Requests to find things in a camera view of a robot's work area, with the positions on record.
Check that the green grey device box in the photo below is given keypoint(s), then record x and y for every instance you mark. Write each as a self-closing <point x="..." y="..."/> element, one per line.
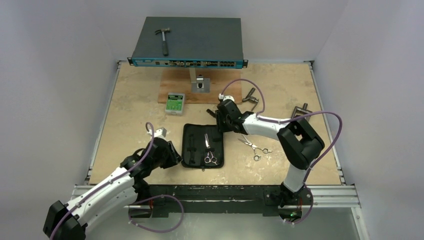
<point x="175" y="103"/>

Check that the small metal door handle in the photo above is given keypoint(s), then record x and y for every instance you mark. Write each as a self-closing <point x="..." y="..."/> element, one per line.
<point x="251" y="99"/>

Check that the metal bracket stand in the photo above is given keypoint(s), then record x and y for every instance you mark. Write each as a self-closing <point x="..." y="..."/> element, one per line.
<point x="199" y="83"/>

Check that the black zipper tool case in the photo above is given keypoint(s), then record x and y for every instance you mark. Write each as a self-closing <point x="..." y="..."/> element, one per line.
<point x="194" y="148"/>

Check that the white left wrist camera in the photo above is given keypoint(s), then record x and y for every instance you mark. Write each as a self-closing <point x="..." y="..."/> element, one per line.
<point x="159" y="133"/>

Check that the small grey hammer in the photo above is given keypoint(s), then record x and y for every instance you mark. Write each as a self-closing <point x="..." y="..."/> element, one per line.
<point x="163" y="32"/>

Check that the grey network switch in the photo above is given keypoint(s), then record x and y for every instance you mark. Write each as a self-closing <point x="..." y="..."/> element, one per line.
<point x="193" y="42"/>

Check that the silver thinning scissors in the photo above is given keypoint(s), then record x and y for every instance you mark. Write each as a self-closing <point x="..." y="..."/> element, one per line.
<point x="209" y="157"/>

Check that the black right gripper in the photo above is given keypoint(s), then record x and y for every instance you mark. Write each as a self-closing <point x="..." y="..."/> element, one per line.
<point x="218" y="118"/>

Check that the aluminium table frame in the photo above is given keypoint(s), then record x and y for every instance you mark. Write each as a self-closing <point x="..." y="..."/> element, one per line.
<point x="135" y="101"/>

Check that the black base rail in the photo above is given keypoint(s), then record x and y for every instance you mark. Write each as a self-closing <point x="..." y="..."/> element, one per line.
<point x="160" y="200"/>

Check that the black hair comb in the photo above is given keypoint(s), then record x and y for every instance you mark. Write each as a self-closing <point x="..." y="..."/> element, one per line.
<point x="212" y="113"/>

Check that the brown wooden board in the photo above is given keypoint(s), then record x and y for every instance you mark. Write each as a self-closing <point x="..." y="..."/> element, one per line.
<point x="178" y="80"/>

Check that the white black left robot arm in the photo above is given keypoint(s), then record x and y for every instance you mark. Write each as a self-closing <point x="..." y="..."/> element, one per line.
<point x="124" y="186"/>

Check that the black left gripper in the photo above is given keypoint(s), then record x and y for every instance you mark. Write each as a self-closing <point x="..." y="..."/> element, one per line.
<point x="173" y="157"/>

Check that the silver straight scissors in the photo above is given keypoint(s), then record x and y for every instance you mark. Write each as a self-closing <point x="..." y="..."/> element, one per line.
<point x="256" y="157"/>

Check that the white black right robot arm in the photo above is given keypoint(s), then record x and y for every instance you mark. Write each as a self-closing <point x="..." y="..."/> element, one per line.
<point x="300" y="142"/>

